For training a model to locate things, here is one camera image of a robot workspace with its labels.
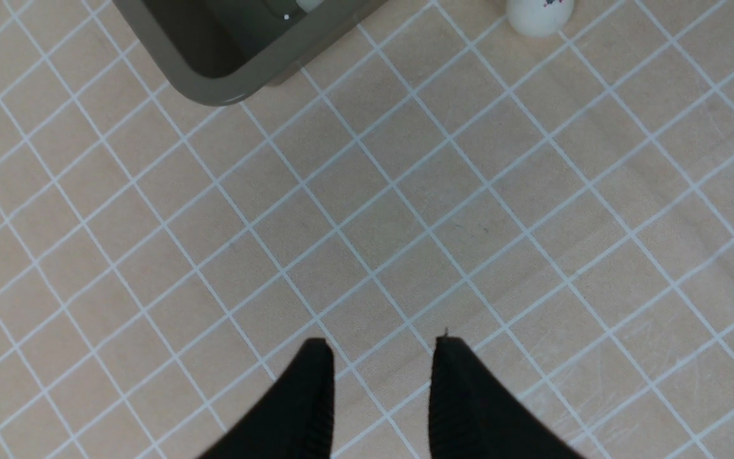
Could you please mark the olive green plastic bin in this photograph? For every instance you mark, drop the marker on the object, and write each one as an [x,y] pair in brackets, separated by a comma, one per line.
[219,53]

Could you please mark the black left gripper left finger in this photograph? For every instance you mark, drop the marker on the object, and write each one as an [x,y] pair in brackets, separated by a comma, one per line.
[294,418]

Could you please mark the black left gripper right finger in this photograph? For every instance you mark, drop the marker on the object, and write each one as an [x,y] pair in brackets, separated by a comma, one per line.
[472,415]

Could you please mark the white ping-pong ball logo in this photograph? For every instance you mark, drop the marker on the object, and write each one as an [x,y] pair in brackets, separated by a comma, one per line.
[538,19]

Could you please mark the orange checkered tablecloth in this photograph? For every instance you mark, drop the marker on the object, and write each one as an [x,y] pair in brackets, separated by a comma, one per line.
[564,204]

